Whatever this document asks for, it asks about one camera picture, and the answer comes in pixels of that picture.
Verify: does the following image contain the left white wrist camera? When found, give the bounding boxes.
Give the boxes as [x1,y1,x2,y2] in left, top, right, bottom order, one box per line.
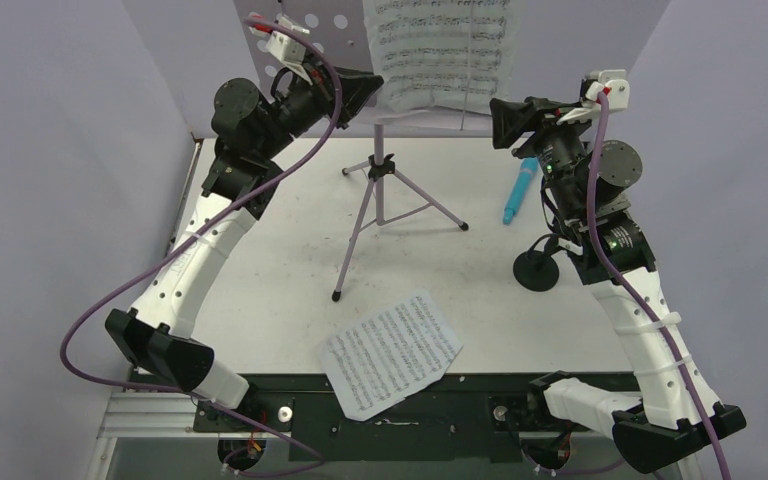
[249,14,312,84]

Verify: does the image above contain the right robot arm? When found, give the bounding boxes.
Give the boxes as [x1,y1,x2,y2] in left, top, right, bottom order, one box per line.
[489,93,747,479]

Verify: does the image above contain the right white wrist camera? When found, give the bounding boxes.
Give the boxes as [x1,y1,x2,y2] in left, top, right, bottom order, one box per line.
[556,69,631,125]

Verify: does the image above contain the black microphone desk stand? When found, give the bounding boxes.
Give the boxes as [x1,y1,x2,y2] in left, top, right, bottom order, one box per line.
[512,233,560,292]

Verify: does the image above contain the aluminium rail frame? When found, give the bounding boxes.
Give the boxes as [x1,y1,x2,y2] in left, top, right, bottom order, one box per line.
[88,390,703,480]

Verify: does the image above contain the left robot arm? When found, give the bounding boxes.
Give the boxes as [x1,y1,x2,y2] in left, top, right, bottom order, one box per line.
[105,55,384,431]

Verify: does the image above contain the sheet music page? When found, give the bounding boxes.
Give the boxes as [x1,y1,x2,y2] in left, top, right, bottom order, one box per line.
[363,0,523,114]
[317,290,463,422]

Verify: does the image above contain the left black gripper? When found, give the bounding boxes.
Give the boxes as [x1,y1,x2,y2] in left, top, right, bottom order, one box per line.
[257,50,384,160]

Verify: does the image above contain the blue toy microphone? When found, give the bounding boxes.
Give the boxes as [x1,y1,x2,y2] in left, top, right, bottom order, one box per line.
[502,157,539,225]

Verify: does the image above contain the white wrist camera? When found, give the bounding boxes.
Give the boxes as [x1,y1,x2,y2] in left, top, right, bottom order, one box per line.
[249,14,312,84]
[556,69,631,125]

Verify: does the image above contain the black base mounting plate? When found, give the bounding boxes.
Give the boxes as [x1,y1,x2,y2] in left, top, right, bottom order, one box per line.
[125,372,660,464]

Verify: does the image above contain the lilac perforated music stand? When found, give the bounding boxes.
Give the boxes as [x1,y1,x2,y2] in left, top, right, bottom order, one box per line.
[232,0,522,303]

